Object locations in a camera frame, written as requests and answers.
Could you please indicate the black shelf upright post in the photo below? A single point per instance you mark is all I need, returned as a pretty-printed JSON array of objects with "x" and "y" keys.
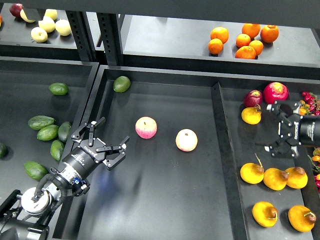
[{"x": 110, "y": 32}]

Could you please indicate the pale yellow pear back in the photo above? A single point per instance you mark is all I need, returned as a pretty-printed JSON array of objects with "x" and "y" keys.
[{"x": 52, "y": 13}]

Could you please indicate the black centre tray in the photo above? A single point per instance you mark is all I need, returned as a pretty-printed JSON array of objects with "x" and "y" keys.
[{"x": 158, "y": 192}]

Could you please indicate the yellow pear under arm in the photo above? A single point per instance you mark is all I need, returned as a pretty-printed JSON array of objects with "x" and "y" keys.
[{"x": 275, "y": 179}]

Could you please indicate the orange top middle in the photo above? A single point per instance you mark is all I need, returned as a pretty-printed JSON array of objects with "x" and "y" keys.
[{"x": 251, "y": 29}]

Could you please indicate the dark red apple right tray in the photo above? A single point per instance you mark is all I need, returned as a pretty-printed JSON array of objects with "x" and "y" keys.
[{"x": 253, "y": 98}]

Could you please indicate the black left tray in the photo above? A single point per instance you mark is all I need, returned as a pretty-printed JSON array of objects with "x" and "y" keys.
[{"x": 24, "y": 93}]

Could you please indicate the pale yellow pear middle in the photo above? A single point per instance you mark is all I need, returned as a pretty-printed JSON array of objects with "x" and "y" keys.
[{"x": 47, "y": 24}]

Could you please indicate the orange small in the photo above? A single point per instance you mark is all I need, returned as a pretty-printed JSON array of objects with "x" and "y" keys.
[
  {"x": 242, "y": 40},
  {"x": 257, "y": 45}
]

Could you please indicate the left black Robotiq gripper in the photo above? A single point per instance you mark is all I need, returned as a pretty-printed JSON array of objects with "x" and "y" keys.
[{"x": 85, "y": 158}]

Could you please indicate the orange top right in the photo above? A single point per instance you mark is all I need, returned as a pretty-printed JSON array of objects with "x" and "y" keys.
[{"x": 269, "y": 33}]

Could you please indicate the orange centre small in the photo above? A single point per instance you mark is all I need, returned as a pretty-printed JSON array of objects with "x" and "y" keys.
[{"x": 242, "y": 40}]

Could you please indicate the pink red apple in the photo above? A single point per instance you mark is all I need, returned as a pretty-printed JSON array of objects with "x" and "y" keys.
[{"x": 146, "y": 127}]

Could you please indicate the dark avocado at left edge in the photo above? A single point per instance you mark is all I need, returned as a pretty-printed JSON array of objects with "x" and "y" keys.
[{"x": 3, "y": 150}]

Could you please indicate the orange lower right small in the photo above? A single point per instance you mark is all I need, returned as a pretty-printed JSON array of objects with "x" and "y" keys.
[{"x": 257, "y": 45}]

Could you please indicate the yellow pear right row end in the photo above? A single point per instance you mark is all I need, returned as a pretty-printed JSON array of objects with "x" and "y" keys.
[{"x": 297, "y": 177}]

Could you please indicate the cherry tomato bunch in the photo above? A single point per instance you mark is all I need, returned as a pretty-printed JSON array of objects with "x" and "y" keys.
[{"x": 310, "y": 104}]

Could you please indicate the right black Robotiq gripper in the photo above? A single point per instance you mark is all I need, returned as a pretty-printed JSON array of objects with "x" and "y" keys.
[{"x": 293, "y": 129}]

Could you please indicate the dark green avocado upright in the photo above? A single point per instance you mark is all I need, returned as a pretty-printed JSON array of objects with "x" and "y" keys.
[{"x": 64, "y": 131}]

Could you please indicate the orange far left lower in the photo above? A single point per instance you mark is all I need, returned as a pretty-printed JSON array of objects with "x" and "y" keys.
[{"x": 215, "y": 46}]

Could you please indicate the pale yellow pear right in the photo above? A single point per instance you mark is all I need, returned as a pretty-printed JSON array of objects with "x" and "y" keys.
[{"x": 63, "y": 27}]

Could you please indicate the orange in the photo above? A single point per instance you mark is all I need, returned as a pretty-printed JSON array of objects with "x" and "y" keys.
[
  {"x": 246, "y": 52},
  {"x": 251, "y": 29},
  {"x": 269, "y": 33},
  {"x": 220, "y": 33},
  {"x": 215, "y": 46}
]

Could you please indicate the pale pink apple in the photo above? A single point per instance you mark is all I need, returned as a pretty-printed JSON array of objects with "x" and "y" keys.
[{"x": 186, "y": 140}]

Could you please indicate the pale yellow pear front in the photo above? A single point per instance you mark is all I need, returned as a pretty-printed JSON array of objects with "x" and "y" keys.
[{"x": 39, "y": 35}]

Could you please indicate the pale yellow pear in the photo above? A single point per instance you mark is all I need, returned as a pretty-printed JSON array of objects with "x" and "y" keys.
[
  {"x": 52, "y": 13},
  {"x": 63, "y": 27},
  {"x": 39, "y": 35},
  {"x": 47, "y": 24}
]

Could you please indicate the black right tray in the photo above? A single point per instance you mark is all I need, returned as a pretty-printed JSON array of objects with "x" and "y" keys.
[{"x": 240, "y": 143}]

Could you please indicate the orange front bottom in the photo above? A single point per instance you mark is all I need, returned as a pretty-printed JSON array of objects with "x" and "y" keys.
[{"x": 246, "y": 52}]

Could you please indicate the orange far left upper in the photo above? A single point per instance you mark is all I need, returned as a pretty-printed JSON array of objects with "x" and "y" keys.
[{"x": 220, "y": 33}]

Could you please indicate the black tray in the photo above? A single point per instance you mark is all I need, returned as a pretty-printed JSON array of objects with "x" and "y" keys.
[
  {"x": 158, "y": 192},
  {"x": 24, "y": 93},
  {"x": 240, "y": 143}
]

